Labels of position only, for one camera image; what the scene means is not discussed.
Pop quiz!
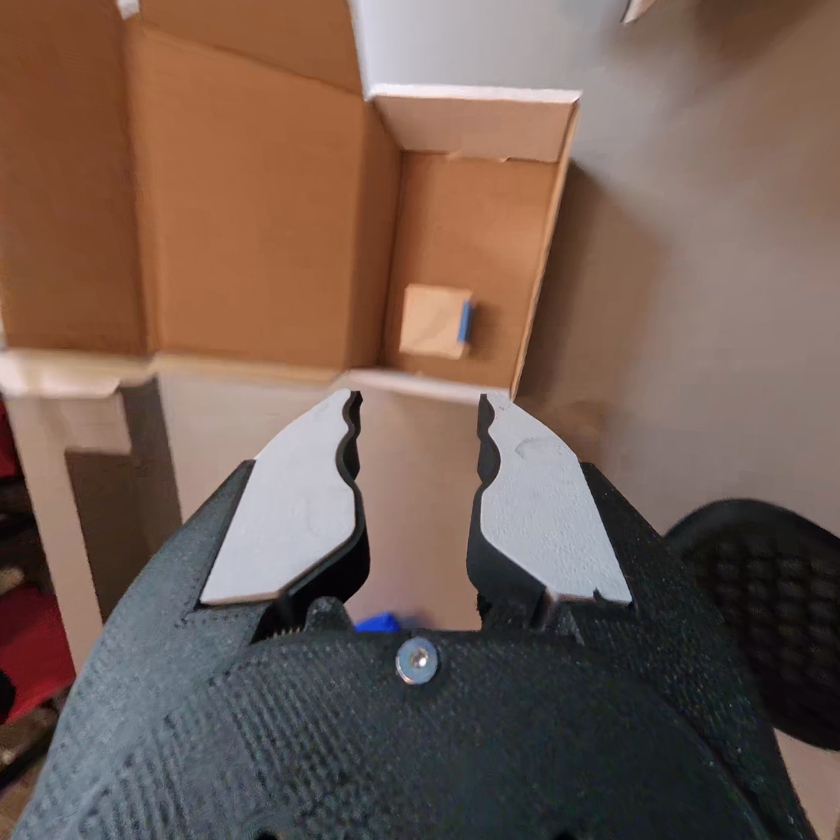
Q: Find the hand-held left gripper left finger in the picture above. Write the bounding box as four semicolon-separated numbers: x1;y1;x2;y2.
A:
199;388;372;631

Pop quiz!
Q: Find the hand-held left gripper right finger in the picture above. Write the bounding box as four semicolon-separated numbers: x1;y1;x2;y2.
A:
466;392;634;630

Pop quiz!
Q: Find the white cardboard box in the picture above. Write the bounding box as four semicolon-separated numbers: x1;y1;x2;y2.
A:
0;0;582;403

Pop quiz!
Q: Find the grey desk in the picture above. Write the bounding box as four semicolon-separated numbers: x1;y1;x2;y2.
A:
3;0;840;840

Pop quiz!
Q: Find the small tan and blue block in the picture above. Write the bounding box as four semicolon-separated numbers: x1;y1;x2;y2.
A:
399;283;476;361

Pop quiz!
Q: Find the black mesh pad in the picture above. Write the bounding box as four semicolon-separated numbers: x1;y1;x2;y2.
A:
663;499;840;749

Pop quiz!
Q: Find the red object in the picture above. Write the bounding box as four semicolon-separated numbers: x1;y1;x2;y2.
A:
0;400;74;723

